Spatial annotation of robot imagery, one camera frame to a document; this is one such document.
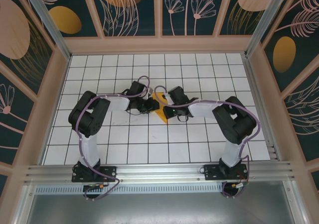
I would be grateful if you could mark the dark panel pink flower outline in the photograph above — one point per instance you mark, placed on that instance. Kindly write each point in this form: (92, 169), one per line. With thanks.
(12, 124)

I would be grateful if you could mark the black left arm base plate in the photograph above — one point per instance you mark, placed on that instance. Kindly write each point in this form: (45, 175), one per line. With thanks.
(109, 173)

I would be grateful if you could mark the dark panel pink flowers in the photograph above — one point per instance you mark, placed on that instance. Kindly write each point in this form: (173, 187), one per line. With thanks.
(189, 22)

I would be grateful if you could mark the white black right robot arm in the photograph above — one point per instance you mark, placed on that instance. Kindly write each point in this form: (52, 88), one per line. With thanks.
(234, 124)

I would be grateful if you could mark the dark panel orange oval feather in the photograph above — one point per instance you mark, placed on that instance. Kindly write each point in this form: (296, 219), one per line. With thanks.
(284, 54)

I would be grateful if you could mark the grey metal floor panel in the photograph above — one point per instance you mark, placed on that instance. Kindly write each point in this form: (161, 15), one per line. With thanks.
(159, 209)

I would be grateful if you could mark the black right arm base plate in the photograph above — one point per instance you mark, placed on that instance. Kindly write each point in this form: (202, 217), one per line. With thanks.
(211, 171)

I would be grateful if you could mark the dark panel orange circle leaves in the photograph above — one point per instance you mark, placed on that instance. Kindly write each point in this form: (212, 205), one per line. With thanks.
(119, 0)

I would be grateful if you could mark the pink enclosure frame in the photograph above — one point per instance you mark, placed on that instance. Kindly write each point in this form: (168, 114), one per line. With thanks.
(154, 43)

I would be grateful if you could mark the dark panel beige oval gold lines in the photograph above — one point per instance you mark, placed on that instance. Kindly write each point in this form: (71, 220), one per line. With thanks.
(15, 34)

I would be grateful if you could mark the dark panel small orange oval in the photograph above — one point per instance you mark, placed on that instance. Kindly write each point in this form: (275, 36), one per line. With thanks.
(64, 20)

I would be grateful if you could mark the aluminium side rail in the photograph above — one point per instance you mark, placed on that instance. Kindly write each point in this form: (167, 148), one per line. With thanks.
(259, 104)

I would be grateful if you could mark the orange cloth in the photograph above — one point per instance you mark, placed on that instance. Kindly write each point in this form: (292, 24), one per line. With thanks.
(160, 114)

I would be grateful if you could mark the dark panel beige oval leaves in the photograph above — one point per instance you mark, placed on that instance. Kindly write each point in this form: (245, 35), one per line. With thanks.
(249, 0)

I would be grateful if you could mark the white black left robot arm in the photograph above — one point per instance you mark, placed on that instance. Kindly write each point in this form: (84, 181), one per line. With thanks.
(87, 114)

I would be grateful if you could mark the aluminium mounting rail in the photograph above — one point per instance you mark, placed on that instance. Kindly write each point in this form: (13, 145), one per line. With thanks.
(159, 170)

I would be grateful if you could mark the aluminium corner post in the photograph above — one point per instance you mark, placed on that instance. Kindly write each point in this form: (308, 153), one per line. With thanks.
(261, 22)
(49, 30)

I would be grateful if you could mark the dark panel pink leaf outlines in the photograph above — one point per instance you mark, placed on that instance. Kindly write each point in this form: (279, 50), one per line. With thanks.
(304, 114)

